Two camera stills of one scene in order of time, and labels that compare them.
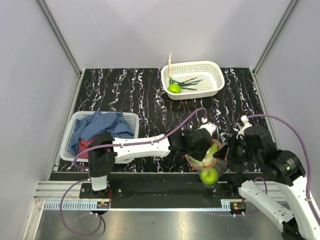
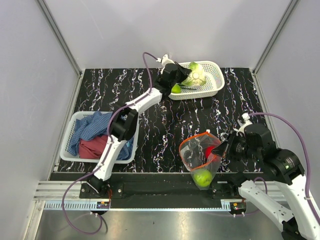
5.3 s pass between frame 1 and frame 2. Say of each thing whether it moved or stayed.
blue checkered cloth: stayed
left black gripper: moved
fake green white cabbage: moved
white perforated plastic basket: stayed
